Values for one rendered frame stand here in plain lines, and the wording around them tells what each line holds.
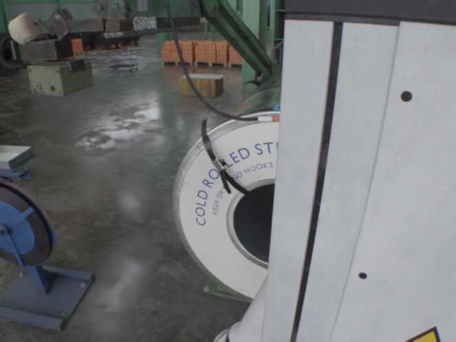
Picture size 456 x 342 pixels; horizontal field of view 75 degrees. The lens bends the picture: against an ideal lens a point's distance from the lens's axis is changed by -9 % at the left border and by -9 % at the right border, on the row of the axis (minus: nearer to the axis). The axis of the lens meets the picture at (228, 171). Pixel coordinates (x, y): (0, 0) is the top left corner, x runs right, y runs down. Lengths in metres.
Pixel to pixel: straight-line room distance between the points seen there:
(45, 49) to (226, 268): 1.42
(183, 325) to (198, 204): 0.85
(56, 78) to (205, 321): 1.63
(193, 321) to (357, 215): 1.99
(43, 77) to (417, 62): 1.39
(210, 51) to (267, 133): 11.24
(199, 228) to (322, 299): 1.48
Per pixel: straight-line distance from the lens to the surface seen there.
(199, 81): 7.61
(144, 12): 1.37
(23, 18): 1.53
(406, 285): 0.33
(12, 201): 2.09
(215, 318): 2.22
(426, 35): 0.25
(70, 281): 2.67
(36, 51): 1.54
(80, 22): 1.39
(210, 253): 1.88
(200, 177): 1.62
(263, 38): 6.83
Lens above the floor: 1.74
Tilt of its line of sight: 26 degrees down
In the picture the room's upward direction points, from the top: straight up
